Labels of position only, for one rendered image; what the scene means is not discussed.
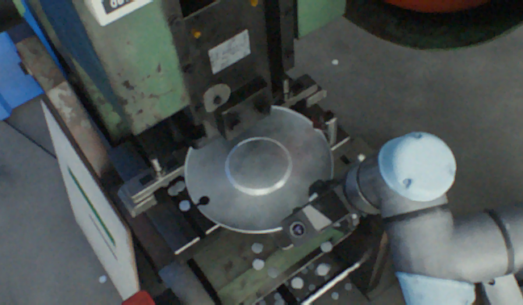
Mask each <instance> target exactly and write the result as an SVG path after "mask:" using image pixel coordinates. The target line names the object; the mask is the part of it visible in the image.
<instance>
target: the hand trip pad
mask: <svg viewBox="0 0 523 305"><path fill-rule="evenodd" d="M120 305H157V303H156V302H155V300H154V298H153V297H152V295H151V294H150V293H149V292H148V291H147V290H139V291H137V292H136V293H135V294H133V295H132V296H130V297H129V298H127V299H126V300H124V301H123V302H122V303H121V304H120Z"/></svg>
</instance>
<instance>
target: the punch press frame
mask: <svg viewBox="0 0 523 305"><path fill-rule="evenodd" d="M23 1H24V3H25V5H26V6H27V8H28V10H29V11H30V13H31V16H32V17H33V19H34V20H35V22H36V24H37V26H38V28H39V29H40V31H41V33H42V34H43V36H44V38H45V40H46V41H47V43H48V46H49V47H50V48H51V50H52V52H53V54H54V56H55V58H56V59H57V61H58V63H59V64H60V66H61V68H62V69H63V71H64V73H65V75H66V77H67V78H68V80H69V82H70V84H71V86H72V87H73V89H74V91H75V93H76V95H77V96H78V98H79V100H80V102H81V104H82V105H83V106H84V108H85V109H86V111H87V113H88V114H89V116H90V117H91V118H92V120H93V121H94V123H95V124H96V126H97V127H98V129H99V131H100V132H101V133H102V134H103V136H104V137H105V139H106V140H107V142H109V144H110V145H111V147H112V148H113V149H114V148H116V147H118V146H119V145H121V144H123V143H124V142H126V141H128V140H129V141H130V142H132V141H134V140H136V139H137V138H136V136H137V135H138V134H140V133H141V132H143V131H145V130H147V129H148V128H150V127H151V126H153V125H155V124H157V123H159V122H161V121H162V120H163V119H166V118H167V117H169V116H170V115H172V114H173V113H175V112H177V111H179V110H181V109H182V108H183V107H186V106H188V105H189V104H191V101H190V96H189V94H188V90H187V88H186V83H185V79H184V77H183V73H182V68H181V65H180V62H179V59H178V54H177V51H176V48H175V45H174V40H173V37H172V34H171V31H170V28H169V23H168V20H167V17H166V14H165V9H164V6H163V3H162V0H153V1H151V2H149V3H147V4H145V5H143V6H141V7H139V8H137V9H135V10H134V11H132V12H130V13H128V14H126V15H124V16H122V17H120V18H118V19H115V20H113V21H111V22H109V23H107V24H105V25H103V26H102V25H100V24H99V23H98V21H97V20H96V19H95V18H94V16H93V15H92V14H91V13H90V12H89V11H88V9H87V8H86V6H85V4H84V2H83V0H23ZM345 4H346V0H293V12H294V14H293V24H294V38H295V39H297V40H301V39H302V38H303V37H305V36H307V35H309V34H311V33H312V32H314V31H316V30H317V29H319V28H321V27H323V26H324V25H326V24H327V23H331V22H332V21H333V20H335V19H337V18H339V17H341V16H342V15H344V14H345ZM344 235H345V233H342V232H339V231H337V230H335V229H332V228H330V229H328V230H327V231H325V232H323V233H322V234H320V235H319V236H317V237H316V238H314V239H313V240H311V241H309V242H308V243H306V244H305V245H303V246H302V247H299V248H296V247H293V248H292V249H290V250H288V251H286V252H283V251H281V250H280V249H279V248H278V247H277V246H276V244H275V243H274V242H273V241H272V240H271V239H270V237H269V236H268V235H267V234H266V233H246V232H237V231H233V230H232V231H231V232H230V233H228V234H227V235H225V236H223V237H222V238H220V239H219V240H217V241H216V242H215V243H213V244H212V245H210V246H209V247H207V248H206V249H204V250H203V251H202V252H200V253H198V254H197V255H195V256H194V257H192V258H191V259H190V260H189V261H190V263H191V264H192V265H193V266H194V268H195V269H196V271H197V272H198V274H199V276H200V277H201V279H202V280H203V281H204V282H205V284H206V285H207V287H208V289H209V290H210V292H211V293H212V294H213V295H214V297H215V299H216V300H217V302H218V303H219V305H238V304H240V303H241V304H242V305H250V304H251V303H252V302H253V301H255V300H256V299H257V293H256V291H258V290H259V289H261V288H262V287H263V286H264V285H266V284H267V283H269V282H270V281H272V280H273V279H274V278H276V277H277V276H279V275H280V274H281V273H282V272H284V271H285V270H287V269H288V268H290V267H291V266H293V265H294V264H295V263H296V262H297V261H299V260H301V259H302V258H303V257H305V256H307V255H308V254H309V253H310V252H311V251H313V250H314V249H316V248H317V247H319V246H320V245H321V244H323V243H324V242H325V241H326V240H328V241H329V242H331V243H332V244H334V243H336V242H337V241H338V240H340V239H341V238H342V237H343V236H344ZM254 243H257V244H262V251H261V252H259V253H255V252H254V251H253V250H252V246H253V244H254ZM255 260H260V261H263V262H264V266H263V268H262V269H259V270H257V269H254V268H253V262H254V261H255ZM359 266H360V265H359V263H358V261H357V260H353V261H352V262H350V263H349V264H348V265H347V266H346V267H344V268H343V269H341V270H340V271H339V272H337V273H336V274H334V275H333V276H332V277H331V278H329V279H328V280H327V281H324V282H323V283H321V284H320V285H319V286H318V287H317V288H315V289H314V290H312V291H311V292H310V293H308V294H307V295H305V296H304V297H303V298H301V300H299V301H298V302H297V303H295V304H294V305H308V304H309V303H311V302H312V301H314V300H315V299H317V298H318V297H319V296H320V295H322V294H323V293H324V292H326V291H327V290H329V289H330V288H332V287H333V286H335V285H336V284H337V283H339V281H341V280H342V279H343V278H345V277H346V276H348V275H349V274H351V273H352V272H353V271H355V270H356V269H357V268H358V267H359ZM270 267H274V268H276V269H278V275H277V276H276V277H270V276H269V275H268V273H267V270H268V269H269V268H270Z"/></svg>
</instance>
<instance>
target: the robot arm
mask: <svg viewBox="0 0 523 305"><path fill-rule="evenodd" d="M454 171H455V162H454V157H453V154H452V152H451V151H450V149H449V147H448V146H447V145H446V144H445V143H444V142H443V141H442V140H441V139H439V138H438V137H436V136H434V135H432V134H429V133H427V132H411V133H408V134H407V135H405V136H401V137H397V138H395V139H392V140H389V141H388V142H386V143H385V145H384V146H383V147H381V148H379V149H377V150H376V151H374V152H372V153H371V154H369V155H368V156H367V155H366V154H363V153H361V154H359V155H358V158H357V159H356V160H354V161H352V162H351V163H349V164H348V165H347V166H346V167H345V168H344V169H342V171H341V172H340V173H339V174H338V175H337V176H336V177H335V178H333V179H332V180H328V181H325V182H323V181H321V180H317V181H315V182H314V183H312V184H311V185H310V186H309V187H308V197H309V202H308V203H306V204H304V205H303V206H302V207H301V208H300V209H298V210H297V211H295V212H294V213H292V214H291V215H289V216H287V217H286V218H285V219H284V220H283V221H282V222H281V229H282V230H283V231H284V233H285V234H286V236H287V238H288V239H289V241H290V242H291V243H292V244H293V246H294V247H296V248H299V247H302V246H303V245H305V244H306V243H308V242H309V241H311V240H313V239H314V238H316V237H317V236H319V235H320V234H322V233H323V232H325V231H327V230H328V229H330V228H332V229H335V230H337V231H339V232H342V233H348V232H350V231H351V232H352V231H353V230H354V229H355V228H357V226H356V225H357V224H359V223H360V222H359V219H360V217H362V218H365V217H366V216H367V215H368V214H374V215H376V214H381V216H382V219H383V222H384V226H385V229H386V233H387V238H388V241H389V245H390V248H391V253H392V256H393V260H394V263H395V268H396V272H395V275H396V276H397V277H398V278H399V280H400V285H401V287H402V290H403V293H404V297H405V300H406V303H407V305H469V304H471V303H472V302H473V301H474V299H475V293H474V288H475V286H474V284H473V283H474V282H481V281H484V280H488V279H491V278H498V277H502V276H505V275H510V274H513V275H514V278H515V279H516V282H517V285H518V287H519V288H520V291H521V294H522V297H523V202H519V203H514V204H509V205H506V206H502V207H495V208H492V209H488V210H484V211H477V212H474V213H470V214H466V215H460V216H456V217H452V215H451V211H450V207H449V204H448V202H447V198H446V194H445V192H446V191H447V190H448V189H449V188H450V186H451V184H452V182H453V180H454Z"/></svg>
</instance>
